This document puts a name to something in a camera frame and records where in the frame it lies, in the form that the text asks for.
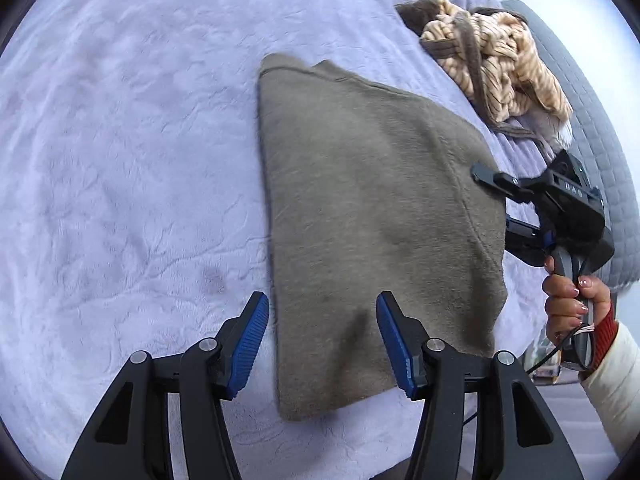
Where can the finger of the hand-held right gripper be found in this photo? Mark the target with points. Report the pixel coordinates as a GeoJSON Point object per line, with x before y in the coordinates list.
{"type": "Point", "coordinates": [527, 245]}
{"type": "Point", "coordinates": [505, 182]}

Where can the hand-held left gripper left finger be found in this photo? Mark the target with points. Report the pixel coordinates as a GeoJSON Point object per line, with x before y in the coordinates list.
{"type": "Point", "coordinates": [247, 347]}

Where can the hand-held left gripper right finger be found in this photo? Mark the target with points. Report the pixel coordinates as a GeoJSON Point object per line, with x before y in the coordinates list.
{"type": "Point", "coordinates": [395, 347]}

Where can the taupe garment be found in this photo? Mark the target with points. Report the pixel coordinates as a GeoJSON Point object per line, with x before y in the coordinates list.
{"type": "Point", "coordinates": [375, 210]}

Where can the person's right forearm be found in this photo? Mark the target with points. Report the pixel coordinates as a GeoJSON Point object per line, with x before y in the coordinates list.
{"type": "Point", "coordinates": [615, 385]}

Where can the person's right hand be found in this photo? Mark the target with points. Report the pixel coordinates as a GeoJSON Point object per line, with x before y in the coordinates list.
{"type": "Point", "coordinates": [562, 310]}

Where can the beige knitted garment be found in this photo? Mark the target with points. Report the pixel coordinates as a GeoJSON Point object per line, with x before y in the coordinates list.
{"type": "Point", "coordinates": [500, 60]}

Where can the lavender plush blanket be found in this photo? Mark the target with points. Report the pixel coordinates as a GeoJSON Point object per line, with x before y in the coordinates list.
{"type": "Point", "coordinates": [125, 160]}

